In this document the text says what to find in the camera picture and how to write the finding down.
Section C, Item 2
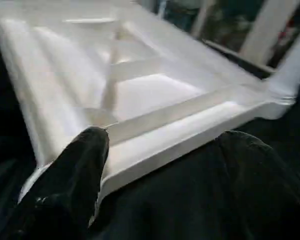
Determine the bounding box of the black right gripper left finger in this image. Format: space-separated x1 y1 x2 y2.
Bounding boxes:
4 126 111 240

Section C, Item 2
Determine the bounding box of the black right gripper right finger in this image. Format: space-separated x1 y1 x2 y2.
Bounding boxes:
215 129 300 240

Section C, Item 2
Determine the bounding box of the white plastic table leg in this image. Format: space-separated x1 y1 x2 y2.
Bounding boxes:
267 29 300 101

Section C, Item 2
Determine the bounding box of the white plastic table top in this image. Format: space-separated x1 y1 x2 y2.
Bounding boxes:
0 0 300 223

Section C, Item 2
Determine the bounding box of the black mat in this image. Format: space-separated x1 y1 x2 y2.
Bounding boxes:
0 24 300 240

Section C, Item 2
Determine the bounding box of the white glass-door cabinet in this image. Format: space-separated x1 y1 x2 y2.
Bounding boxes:
154 0 300 75

